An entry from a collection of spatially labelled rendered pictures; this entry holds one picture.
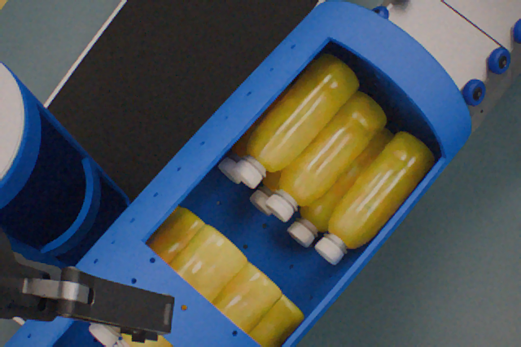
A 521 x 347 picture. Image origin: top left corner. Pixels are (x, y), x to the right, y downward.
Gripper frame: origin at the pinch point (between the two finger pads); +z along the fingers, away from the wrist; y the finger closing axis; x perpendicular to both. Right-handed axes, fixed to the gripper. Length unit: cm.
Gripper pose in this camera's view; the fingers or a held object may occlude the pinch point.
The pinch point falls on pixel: (67, 309)
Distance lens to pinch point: 56.5
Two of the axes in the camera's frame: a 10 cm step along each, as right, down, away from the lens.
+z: 1.3, 2.9, 9.5
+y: 9.9, 0.7, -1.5
